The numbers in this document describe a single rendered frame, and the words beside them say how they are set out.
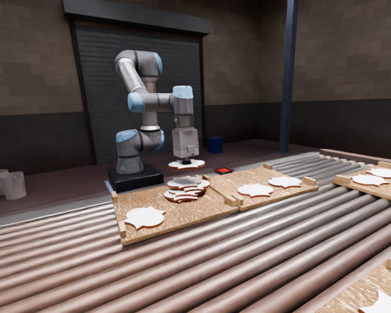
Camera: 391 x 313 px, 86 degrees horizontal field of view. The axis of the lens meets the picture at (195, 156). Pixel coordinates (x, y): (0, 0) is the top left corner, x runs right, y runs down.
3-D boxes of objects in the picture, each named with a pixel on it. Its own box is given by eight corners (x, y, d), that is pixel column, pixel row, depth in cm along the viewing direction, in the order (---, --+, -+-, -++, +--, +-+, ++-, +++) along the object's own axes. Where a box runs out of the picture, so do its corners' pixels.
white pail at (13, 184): (2, 202, 313) (-5, 179, 304) (5, 195, 337) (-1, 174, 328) (27, 197, 329) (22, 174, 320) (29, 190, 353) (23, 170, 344)
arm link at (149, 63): (136, 149, 129) (129, 51, 113) (159, 146, 136) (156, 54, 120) (141, 154, 119) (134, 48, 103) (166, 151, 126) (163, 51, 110)
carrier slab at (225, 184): (200, 181, 108) (200, 178, 108) (264, 169, 124) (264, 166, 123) (241, 211, 77) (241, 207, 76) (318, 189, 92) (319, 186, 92)
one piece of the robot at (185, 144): (181, 122, 76) (184, 166, 80) (202, 120, 81) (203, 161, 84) (169, 121, 84) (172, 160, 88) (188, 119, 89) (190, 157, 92)
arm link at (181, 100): (185, 87, 86) (196, 85, 79) (187, 114, 89) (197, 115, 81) (168, 87, 82) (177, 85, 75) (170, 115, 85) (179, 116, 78)
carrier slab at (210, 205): (112, 200, 91) (112, 196, 91) (197, 182, 108) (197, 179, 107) (121, 246, 60) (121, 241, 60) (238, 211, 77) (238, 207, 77)
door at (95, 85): (90, 165, 498) (61, -1, 415) (206, 146, 657) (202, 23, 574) (91, 168, 469) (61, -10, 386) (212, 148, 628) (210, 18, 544)
